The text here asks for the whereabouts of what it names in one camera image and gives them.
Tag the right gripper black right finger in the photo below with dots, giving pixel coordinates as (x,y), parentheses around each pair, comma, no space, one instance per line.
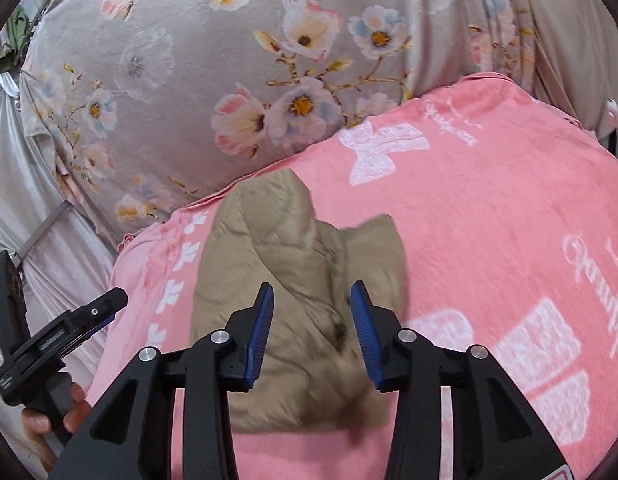
(496,433)

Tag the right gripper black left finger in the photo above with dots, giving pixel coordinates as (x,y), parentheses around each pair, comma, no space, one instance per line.
(128,433)

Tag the khaki padded jacket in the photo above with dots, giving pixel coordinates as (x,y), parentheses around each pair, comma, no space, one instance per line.
(313,376)

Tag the silver satin bed sheet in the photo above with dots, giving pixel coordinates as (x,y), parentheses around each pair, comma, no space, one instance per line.
(60,259)

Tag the grey floral quilt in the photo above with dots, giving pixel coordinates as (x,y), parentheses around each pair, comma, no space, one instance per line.
(145,106)

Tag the pink small fan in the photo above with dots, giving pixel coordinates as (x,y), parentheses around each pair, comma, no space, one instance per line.
(611,111)

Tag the beige curtain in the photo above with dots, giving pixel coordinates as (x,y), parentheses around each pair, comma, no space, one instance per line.
(576,67)

